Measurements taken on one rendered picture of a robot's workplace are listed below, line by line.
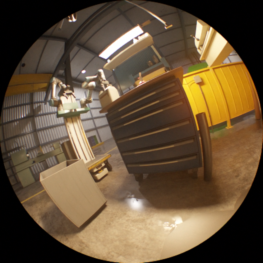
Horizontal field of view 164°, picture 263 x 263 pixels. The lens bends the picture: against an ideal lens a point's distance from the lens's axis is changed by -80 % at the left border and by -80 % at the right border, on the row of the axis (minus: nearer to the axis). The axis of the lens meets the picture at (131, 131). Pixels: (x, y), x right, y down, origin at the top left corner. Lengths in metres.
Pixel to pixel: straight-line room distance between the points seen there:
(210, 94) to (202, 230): 1.94
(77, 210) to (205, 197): 0.99
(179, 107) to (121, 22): 8.74
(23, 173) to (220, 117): 6.42
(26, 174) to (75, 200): 4.18
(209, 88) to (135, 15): 8.15
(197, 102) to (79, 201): 2.15
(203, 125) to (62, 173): 1.05
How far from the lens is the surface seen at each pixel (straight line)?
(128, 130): 0.84
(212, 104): 2.01
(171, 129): 0.71
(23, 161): 4.92
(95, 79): 1.28
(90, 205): 0.92
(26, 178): 4.93
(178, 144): 0.72
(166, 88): 0.68
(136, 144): 0.84
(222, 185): 0.92
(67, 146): 1.85
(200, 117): 0.68
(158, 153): 0.80
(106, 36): 9.34
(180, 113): 0.69
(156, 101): 0.69
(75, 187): 0.82
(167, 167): 0.86
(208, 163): 0.82
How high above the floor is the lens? 0.68
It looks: 4 degrees down
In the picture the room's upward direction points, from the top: 21 degrees counter-clockwise
